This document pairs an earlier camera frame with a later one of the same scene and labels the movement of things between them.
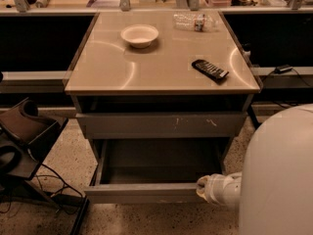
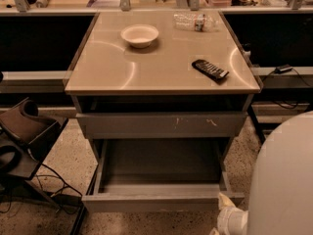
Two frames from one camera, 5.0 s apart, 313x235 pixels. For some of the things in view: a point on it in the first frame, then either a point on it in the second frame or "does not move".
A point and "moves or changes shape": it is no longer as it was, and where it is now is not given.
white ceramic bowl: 140,35 does not move
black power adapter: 283,69 does not move
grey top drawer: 162,125 does not move
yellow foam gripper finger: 201,186 → 223,201
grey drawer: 153,170 moves or changes shape
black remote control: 209,68 does not move
